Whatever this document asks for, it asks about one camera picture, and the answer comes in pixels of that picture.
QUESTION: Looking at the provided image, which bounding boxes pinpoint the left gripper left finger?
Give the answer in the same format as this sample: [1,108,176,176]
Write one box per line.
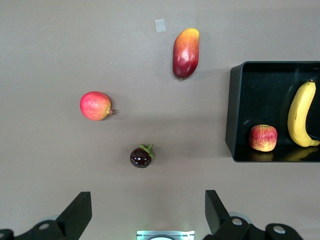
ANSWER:
[0,191,93,240]

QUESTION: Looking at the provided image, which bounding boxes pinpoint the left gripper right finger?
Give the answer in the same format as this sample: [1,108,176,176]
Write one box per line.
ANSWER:
[202,189,305,240]

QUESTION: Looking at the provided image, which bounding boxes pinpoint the red yellow apple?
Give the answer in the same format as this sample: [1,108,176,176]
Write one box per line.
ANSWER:
[248,124,278,153]

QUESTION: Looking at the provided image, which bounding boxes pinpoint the black plastic box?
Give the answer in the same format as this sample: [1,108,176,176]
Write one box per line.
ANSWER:
[225,60,320,164]

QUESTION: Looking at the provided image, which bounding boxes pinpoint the yellow banana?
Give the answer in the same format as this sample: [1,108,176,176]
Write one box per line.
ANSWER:
[286,79,320,148]

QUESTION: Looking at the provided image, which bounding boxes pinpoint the dark purple mangosteen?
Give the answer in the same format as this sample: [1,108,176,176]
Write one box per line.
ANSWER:
[129,143,156,169]

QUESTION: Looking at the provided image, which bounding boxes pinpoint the red yellow mango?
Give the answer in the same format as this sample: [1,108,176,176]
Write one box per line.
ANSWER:
[172,27,201,81]

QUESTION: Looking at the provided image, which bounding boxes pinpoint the brown table cover sheet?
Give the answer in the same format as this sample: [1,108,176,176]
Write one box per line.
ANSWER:
[0,0,320,240]

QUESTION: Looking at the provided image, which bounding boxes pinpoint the small clear tape piece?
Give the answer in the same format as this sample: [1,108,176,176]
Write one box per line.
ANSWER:
[154,18,167,33]

